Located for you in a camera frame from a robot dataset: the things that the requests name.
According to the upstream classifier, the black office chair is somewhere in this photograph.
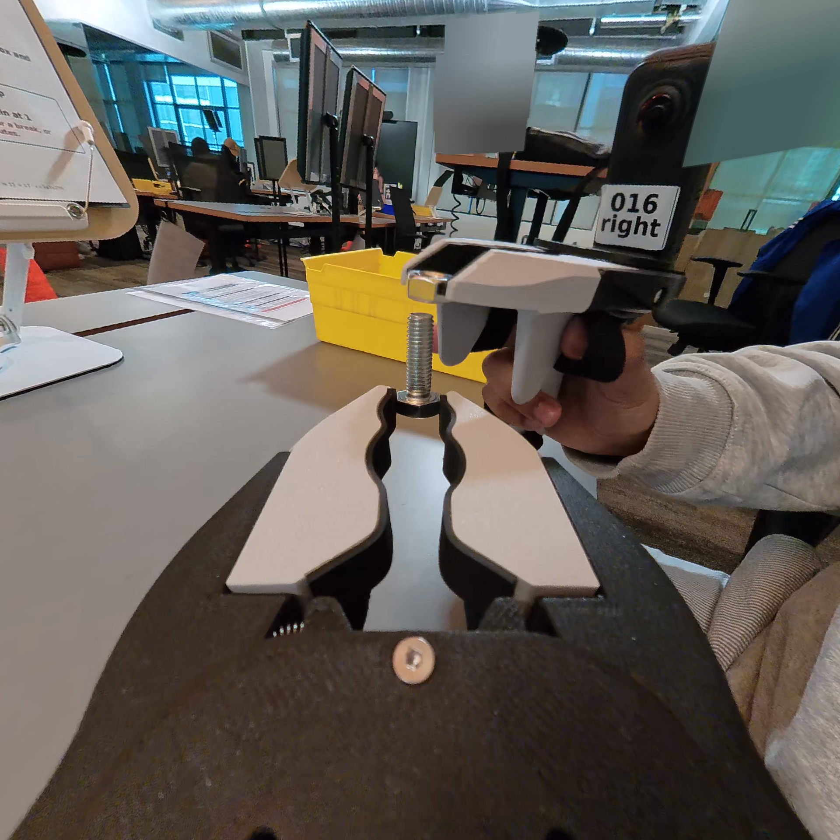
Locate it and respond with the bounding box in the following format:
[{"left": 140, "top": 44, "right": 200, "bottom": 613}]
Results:
[
  {"left": 394, "top": 187, "right": 434, "bottom": 253},
  {"left": 653, "top": 256, "right": 798, "bottom": 358}
]

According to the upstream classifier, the person's right hand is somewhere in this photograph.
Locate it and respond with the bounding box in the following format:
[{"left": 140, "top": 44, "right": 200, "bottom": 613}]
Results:
[{"left": 481, "top": 318, "right": 662, "bottom": 458}]

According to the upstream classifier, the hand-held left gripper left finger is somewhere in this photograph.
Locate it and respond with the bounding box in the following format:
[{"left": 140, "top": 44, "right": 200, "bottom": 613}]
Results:
[{"left": 225, "top": 385, "right": 398, "bottom": 631}]

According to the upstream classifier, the black computer monitor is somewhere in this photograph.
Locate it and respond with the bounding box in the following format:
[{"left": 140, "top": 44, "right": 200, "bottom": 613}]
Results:
[
  {"left": 336, "top": 66, "right": 388, "bottom": 194},
  {"left": 377, "top": 120, "right": 420, "bottom": 198},
  {"left": 297, "top": 20, "right": 344, "bottom": 188}
]

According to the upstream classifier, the wooden document stand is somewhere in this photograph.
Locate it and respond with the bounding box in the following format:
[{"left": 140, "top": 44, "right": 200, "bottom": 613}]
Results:
[{"left": 0, "top": 0, "right": 140, "bottom": 401}]

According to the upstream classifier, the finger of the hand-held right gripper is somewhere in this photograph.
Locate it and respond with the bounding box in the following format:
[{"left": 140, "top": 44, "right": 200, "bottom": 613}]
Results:
[
  {"left": 400, "top": 236, "right": 527, "bottom": 278},
  {"left": 437, "top": 253, "right": 605, "bottom": 309}
]

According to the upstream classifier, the silver ceiling duct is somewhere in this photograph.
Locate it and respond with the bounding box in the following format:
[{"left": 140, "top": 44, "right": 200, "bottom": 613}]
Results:
[{"left": 150, "top": 0, "right": 657, "bottom": 27}]

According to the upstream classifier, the person's right forearm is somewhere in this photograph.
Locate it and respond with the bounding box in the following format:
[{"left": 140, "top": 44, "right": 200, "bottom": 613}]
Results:
[{"left": 558, "top": 340, "right": 840, "bottom": 514}]

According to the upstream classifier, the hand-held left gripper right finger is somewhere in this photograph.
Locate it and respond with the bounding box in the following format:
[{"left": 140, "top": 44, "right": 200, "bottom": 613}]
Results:
[{"left": 437, "top": 391, "right": 603, "bottom": 631}]

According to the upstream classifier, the white card sheet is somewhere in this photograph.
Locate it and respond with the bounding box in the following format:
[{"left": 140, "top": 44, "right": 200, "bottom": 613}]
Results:
[{"left": 147, "top": 220, "right": 206, "bottom": 286}]

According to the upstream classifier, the laminated paper sheet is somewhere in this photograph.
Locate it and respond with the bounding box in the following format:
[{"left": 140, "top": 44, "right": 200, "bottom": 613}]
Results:
[{"left": 126, "top": 273, "right": 315, "bottom": 329}]

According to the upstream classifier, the black bag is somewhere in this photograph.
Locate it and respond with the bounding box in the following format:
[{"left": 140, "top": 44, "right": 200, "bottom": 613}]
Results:
[{"left": 525, "top": 126, "right": 613, "bottom": 166}]

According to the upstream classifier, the wooden top standing desk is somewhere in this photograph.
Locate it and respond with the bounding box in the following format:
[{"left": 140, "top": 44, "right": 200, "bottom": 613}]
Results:
[{"left": 435, "top": 152, "right": 608, "bottom": 263}]

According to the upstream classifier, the long wooden office table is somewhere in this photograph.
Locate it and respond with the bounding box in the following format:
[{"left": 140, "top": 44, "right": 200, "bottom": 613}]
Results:
[{"left": 154, "top": 197, "right": 454, "bottom": 277}]

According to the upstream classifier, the person's white striped shirt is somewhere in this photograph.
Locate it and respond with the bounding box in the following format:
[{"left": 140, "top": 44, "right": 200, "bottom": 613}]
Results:
[{"left": 646, "top": 546, "right": 732, "bottom": 667}]

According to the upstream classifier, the steel hex bolt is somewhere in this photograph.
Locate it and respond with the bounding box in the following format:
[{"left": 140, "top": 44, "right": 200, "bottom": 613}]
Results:
[{"left": 394, "top": 312, "right": 442, "bottom": 421}]

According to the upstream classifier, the steel hex nut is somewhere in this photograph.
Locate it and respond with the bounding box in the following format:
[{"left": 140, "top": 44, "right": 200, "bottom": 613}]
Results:
[{"left": 407, "top": 270, "right": 452, "bottom": 304}]

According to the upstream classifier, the blue jacket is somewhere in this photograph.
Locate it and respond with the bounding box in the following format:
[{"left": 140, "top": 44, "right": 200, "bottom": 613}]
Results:
[{"left": 730, "top": 199, "right": 840, "bottom": 345}]

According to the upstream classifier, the printed instruction sheet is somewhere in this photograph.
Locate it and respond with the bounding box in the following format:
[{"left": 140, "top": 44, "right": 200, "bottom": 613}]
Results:
[{"left": 0, "top": 0, "right": 129, "bottom": 207}]

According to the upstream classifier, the grey desk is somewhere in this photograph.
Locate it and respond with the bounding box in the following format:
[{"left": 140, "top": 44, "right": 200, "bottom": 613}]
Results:
[{"left": 0, "top": 270, "right": 599, "bottom": 840}]

